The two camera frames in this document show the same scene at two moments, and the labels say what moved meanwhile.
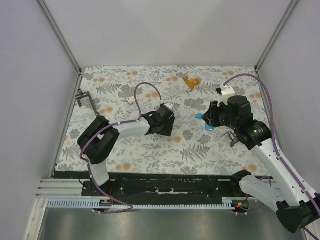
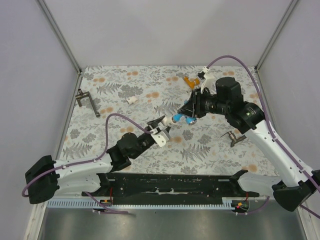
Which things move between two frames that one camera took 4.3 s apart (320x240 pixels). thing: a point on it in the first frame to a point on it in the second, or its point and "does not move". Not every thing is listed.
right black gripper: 210,117 to 193,107
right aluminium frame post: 276,33 does not move
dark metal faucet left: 81,95 does not move
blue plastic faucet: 199,116 to 181,117
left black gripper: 167,131 to 154,123
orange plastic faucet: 192,84 does not move
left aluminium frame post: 54,26 does not move
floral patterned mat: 125,93 does not move
